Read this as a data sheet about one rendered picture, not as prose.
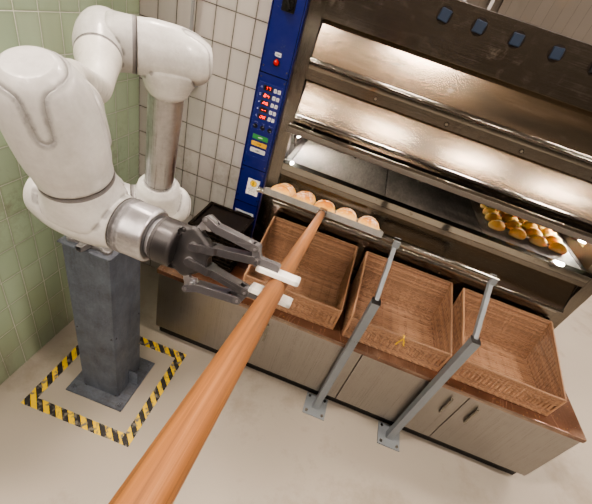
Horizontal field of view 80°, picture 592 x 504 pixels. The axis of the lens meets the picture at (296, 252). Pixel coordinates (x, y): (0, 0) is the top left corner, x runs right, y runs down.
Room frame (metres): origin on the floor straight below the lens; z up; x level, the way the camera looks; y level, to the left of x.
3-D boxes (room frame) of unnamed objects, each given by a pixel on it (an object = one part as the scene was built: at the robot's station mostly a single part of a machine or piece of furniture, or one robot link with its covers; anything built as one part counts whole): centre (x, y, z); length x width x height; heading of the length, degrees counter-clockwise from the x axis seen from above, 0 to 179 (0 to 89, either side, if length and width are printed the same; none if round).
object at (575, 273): (1.85, -0.66, 1.16); 1.80 x 0.06 x 0.04; 86
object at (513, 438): (1.55, -0.53, 0.29); 2.42 x 0.56 x 0.58; 86
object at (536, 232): (2.23, -1.27, 1.21); 0.61 x 0.48 x 0.06; 176
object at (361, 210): (1.83, -0.66, 1.02); 1.79 x 0.11 x 0.19; 86
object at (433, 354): (1.56, -0.67, 0.72); 0.56 x 0.49 x 0.28; 88
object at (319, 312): (1.60, -0.06, 0.72); 0.56 x 0.49 x 0.28; 88
